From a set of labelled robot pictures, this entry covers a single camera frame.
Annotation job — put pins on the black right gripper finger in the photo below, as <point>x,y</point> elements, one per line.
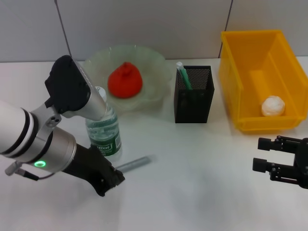
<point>281,144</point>
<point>281,172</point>

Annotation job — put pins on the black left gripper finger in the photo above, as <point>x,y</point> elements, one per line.
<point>118,177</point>

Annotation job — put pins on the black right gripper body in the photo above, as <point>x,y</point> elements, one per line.
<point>303,163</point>

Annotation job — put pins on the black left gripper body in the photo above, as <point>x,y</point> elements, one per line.
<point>91,166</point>

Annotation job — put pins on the grey marker pen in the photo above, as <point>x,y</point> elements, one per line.
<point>137,163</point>

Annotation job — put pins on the white paper ball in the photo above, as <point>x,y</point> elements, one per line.
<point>273,106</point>

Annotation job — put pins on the clear water bottle green label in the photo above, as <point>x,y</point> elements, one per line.
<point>108,130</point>

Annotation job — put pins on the red tomato-shaped object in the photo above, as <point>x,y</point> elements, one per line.
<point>125,81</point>

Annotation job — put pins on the mint green utility knife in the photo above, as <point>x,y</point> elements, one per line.
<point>185,77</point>

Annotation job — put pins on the black mesh pen holder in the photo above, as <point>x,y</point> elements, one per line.
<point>192,108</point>

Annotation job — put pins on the green glass fruit bowl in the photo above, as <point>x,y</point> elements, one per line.
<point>134,55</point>

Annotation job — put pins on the yellow plastic bin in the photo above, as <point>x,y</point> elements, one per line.
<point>260,79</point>

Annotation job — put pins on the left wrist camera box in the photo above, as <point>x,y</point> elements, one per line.
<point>69,86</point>

